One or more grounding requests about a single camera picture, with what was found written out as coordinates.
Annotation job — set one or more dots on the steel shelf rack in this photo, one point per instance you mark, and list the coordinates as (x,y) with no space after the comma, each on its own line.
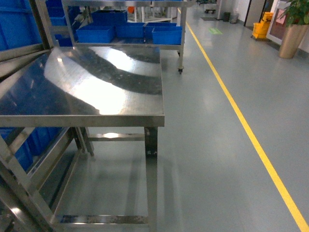
(26,100)

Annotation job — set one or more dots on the stainless steel table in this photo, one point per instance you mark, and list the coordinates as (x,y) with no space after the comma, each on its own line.
(111,94)

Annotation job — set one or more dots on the steel cart with bins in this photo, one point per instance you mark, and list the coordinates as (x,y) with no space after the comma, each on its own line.
(106,24)

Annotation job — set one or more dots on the yellow mop bucket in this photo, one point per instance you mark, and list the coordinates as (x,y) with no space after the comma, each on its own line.
(260,29)

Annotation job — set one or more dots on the gold planter pot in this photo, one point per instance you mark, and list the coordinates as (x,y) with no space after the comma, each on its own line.
(292,38)

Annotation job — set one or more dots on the green potted plant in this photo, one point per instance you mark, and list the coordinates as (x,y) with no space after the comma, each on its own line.
(297,12)

